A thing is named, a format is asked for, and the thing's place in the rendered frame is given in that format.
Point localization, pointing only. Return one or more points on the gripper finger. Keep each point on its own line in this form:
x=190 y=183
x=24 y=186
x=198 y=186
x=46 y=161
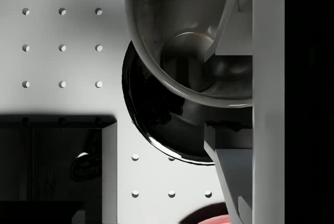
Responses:
x=235 y=44
x=235 y=171

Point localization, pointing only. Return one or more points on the black mug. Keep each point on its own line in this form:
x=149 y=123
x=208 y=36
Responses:
x=169 y=12

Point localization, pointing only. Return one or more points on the red plate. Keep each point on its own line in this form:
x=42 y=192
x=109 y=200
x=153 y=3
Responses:
x=208 y=217

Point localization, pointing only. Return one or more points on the black plate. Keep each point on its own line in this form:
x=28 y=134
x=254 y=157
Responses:
x=156 y=119

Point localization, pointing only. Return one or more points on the black stove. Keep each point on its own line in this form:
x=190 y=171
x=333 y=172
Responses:
x=39 y=169

